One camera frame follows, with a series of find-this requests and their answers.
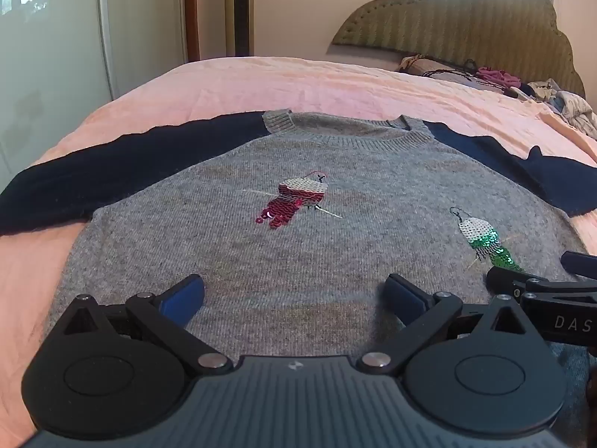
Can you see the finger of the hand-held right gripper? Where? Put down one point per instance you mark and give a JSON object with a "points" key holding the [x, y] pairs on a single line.
{"points": [[508, 281], [580, 263]]}

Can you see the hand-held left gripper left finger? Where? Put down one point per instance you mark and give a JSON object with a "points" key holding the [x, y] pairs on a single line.
{"points": [[183, 297]]}

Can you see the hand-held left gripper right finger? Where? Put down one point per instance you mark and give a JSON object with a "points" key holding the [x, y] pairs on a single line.
{"points": [[405, 299]]}

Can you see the grey sweater with navy sleeves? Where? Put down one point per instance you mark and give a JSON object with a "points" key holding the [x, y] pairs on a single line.
{"points": [[298, 186]]}

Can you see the pile of pale clothes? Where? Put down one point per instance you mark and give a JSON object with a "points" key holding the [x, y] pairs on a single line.
{"points": [[571, 105]]}

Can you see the pink garment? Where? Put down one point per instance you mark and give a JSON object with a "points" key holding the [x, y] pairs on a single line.
{"points": [[495, 75]]}

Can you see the bed with pink sheet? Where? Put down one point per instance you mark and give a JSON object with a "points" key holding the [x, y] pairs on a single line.
{"points": [[326, 86]]}

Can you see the patterned cushion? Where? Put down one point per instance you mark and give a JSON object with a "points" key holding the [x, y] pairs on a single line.
{"points": [[419, 65]]}

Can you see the olive padded headboard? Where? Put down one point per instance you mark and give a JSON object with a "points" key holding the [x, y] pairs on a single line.
{"points": [[466, 23]]}

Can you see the frosted glass wardrobe door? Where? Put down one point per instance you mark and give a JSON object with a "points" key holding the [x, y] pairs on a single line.
{"points": [[70, 46]]}

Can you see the gold tower fan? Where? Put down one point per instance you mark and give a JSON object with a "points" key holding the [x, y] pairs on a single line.
{"points": [[239, 9]]}

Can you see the brown wooden door frame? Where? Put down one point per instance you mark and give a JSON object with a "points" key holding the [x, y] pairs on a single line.
{"points": [[191, 9]]}

